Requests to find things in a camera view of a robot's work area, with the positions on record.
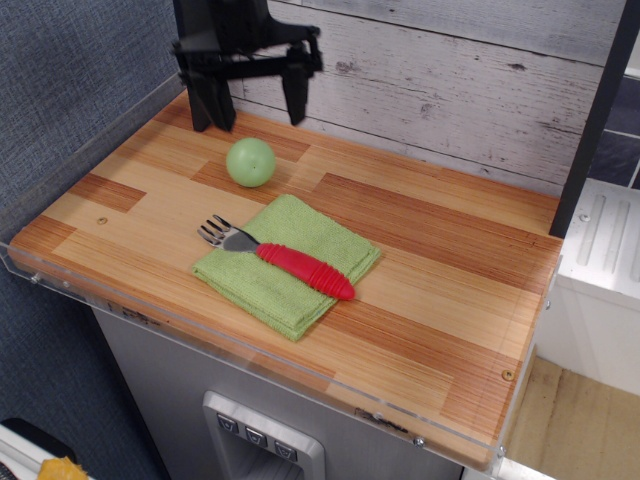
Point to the green ball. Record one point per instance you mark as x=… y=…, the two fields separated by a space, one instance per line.
x=250 y=162

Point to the black right frame post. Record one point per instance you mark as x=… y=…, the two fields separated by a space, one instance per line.
x=615 y=67

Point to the black frame post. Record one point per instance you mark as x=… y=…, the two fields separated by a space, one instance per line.
x=209 y=98
x=615 y=67

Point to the black left frame post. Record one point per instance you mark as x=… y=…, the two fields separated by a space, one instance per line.
x=209 y=98

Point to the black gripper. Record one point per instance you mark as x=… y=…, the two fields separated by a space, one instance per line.
x=241 y=39

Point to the green cloth napkin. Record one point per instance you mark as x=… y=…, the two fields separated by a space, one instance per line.
x=278 y=299

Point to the silver toy fridge cabinet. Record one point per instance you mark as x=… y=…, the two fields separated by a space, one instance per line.
x=214 y=417

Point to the red handled metal fork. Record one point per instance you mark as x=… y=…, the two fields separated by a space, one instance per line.
x=317 y=274

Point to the yellow object bottom left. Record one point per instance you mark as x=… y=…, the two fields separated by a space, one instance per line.
x=61 y=469

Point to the white toy sink counter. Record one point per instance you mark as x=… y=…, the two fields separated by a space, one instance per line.
x=590 y=324

